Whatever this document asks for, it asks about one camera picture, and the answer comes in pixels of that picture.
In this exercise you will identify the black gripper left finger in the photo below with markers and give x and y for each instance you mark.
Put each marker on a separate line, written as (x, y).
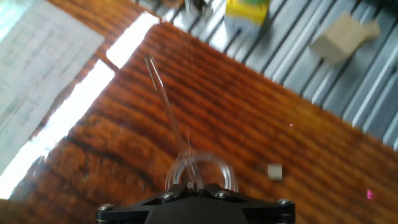
(175, 190)

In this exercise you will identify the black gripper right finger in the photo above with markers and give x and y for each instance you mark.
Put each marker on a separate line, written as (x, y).
(217, 190)

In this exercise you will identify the clear glass rod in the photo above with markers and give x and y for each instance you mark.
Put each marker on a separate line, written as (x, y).
(166, 105)

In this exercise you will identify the clear glass beaker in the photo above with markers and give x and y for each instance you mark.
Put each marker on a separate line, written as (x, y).
(230, 174)

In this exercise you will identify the small wooden cube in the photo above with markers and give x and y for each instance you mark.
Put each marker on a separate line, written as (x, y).
(275, 172)

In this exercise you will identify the brown wood grain board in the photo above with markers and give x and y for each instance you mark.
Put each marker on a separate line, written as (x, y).
(248, 124)

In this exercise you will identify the yellow box green button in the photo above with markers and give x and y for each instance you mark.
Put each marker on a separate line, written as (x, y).
(245, 15)

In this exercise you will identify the printed paper sheet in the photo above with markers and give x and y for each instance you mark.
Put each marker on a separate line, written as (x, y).
(37, 62)

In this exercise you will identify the large wooden block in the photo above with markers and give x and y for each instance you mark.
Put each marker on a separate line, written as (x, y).
(339, 40)

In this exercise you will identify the small flat wooden block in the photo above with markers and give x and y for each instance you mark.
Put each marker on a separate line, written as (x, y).
(373, 29)

